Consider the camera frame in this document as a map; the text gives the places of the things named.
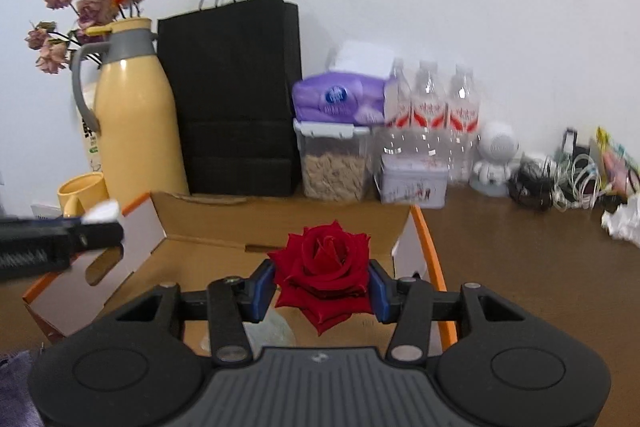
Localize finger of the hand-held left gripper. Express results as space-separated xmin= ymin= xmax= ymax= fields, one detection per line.
xmin=0 ymin=216 xmax=125 ymax=283

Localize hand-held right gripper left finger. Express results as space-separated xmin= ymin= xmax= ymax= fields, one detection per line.
xmin=107 ymin=259 xmax=276 ymax=367

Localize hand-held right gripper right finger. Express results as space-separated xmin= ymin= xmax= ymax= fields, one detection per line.
xmin=368 ymin=259 xmax=527 ymax=364

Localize white paper scrap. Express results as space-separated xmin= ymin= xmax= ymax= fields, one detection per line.
xmin=81 ymin=201 xmax=121 ymax=224

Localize red rose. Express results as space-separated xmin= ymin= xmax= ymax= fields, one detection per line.
xmin=267 ymin=221 xmax=372 ymax=337

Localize cardboard box with red side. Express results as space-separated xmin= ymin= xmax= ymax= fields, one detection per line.
xmin=21 ymin=191 xmax=458 ymax=358

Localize yellow mug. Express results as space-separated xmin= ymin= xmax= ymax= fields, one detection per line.
xmin=56 ymin=173 xmax=110 ymax=219

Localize white milk carton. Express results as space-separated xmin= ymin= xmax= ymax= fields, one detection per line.
xmin=75 ymin=82 xmax=103 ymax=172

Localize grey tin box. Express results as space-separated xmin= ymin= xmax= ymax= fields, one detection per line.
xmin=378 ymin=154 xmax=448 ymax=208

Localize clear food container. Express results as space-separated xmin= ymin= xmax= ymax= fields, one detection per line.
xmin=294 ymin=118 xmax=373 ymax=202

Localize yellow thermos jug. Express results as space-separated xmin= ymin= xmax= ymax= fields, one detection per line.
xmin=70 ymin=18 xmax=191 ymax=208

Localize purple cloth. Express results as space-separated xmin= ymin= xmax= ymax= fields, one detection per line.
xmin=0 ymin=349 xmax=45 ymax=427

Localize clear water bottle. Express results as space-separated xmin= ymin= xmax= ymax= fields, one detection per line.
xmin=384 ymin=59 xmax=413 ymax=158
xmin=446 ymin=64 xmax=482 ymax=185
xmin=411 ymin=61 xmax=448 ymax=160

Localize white robot speaker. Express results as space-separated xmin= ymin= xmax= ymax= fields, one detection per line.
xmin=470 ymin=122 xmax=523 ymax=196

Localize black paper bag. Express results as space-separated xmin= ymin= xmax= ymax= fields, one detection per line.
xmin=157 ymin=0 xmax=304 ymax=198

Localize purple tissue pack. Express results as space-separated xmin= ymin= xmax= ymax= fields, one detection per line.
xmin=291 ymin=41 xmax=396 ymax=126

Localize crumpled white paper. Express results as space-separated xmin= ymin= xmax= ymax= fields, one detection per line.
xmin=601 ymin=196 xmax=640 ymax=249

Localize colourful packets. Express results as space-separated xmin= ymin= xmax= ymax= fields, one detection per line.
xmin=595 ymin=127 xmax=640 ymax=194

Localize white cable tangle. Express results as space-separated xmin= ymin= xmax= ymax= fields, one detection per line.
xmin=552 ymin=154 xmax=605 ymax=211

